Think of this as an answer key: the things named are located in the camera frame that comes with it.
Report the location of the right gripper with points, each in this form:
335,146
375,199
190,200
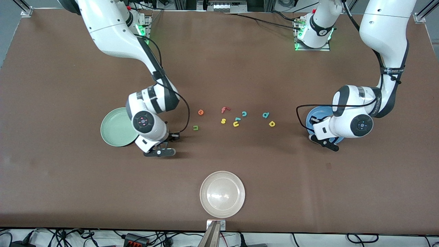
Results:
168,136

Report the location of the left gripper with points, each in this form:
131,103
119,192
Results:
316,121

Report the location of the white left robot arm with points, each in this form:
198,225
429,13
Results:
384,27

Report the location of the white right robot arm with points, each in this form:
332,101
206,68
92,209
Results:
113,31

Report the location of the blue plate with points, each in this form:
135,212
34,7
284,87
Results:
317,111

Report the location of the red foam letter f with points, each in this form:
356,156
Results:
224,109

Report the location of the green plate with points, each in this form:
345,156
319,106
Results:
115,130

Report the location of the white plate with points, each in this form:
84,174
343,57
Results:
222,194

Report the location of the black red power strip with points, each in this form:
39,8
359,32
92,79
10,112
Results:
136,240

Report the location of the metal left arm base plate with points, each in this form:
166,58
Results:
325,48

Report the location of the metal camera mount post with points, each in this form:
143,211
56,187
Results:
212,235

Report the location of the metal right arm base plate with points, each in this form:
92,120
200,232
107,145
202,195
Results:
146,27

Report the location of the aluminium frame profile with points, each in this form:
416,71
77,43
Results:
423,12
26,8

